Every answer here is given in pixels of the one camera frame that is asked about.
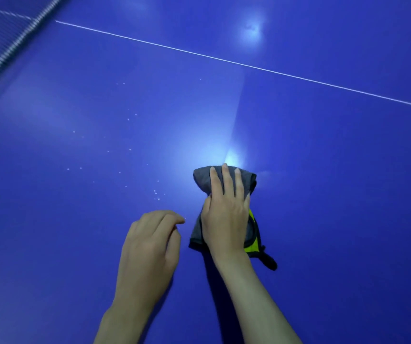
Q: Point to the person's right middle finger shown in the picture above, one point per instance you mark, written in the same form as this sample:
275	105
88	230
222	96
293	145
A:
228	179

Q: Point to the grey and yellow cleaning cloth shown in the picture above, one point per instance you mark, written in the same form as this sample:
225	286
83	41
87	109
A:
200	179

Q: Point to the person's left forearm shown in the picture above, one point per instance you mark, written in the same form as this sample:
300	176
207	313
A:
123	324

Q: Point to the person's left thumb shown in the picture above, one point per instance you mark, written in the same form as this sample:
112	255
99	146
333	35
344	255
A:
173	250

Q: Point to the person's right little finger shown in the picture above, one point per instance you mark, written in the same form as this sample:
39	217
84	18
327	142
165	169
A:
247	203

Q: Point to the person's right thumb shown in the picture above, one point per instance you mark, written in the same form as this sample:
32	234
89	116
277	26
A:
205	208

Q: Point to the table tennis net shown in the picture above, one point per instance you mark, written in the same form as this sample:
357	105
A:
1	39

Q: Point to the person's right hand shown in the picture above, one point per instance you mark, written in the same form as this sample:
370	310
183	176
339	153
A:
225	225

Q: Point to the person's right forearm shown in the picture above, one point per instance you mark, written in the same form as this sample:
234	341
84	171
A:
255	304

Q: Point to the person's left hand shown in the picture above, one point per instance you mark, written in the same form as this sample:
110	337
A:
144	257

